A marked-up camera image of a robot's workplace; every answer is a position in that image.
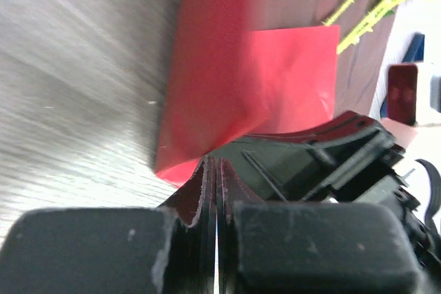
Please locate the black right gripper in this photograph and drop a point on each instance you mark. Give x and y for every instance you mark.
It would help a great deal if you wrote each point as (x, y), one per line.
(349, 159)

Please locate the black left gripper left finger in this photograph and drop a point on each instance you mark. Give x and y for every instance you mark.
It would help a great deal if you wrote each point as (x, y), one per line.
(167, 249)

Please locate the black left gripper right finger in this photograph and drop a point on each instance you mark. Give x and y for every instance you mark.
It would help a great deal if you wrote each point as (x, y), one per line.
(308, 247)

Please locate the blue tray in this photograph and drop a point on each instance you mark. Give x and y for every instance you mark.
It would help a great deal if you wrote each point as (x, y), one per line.
(415, 51)

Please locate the dark red wrapping paper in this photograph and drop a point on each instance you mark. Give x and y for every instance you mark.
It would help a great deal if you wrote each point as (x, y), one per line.
(261, 66)

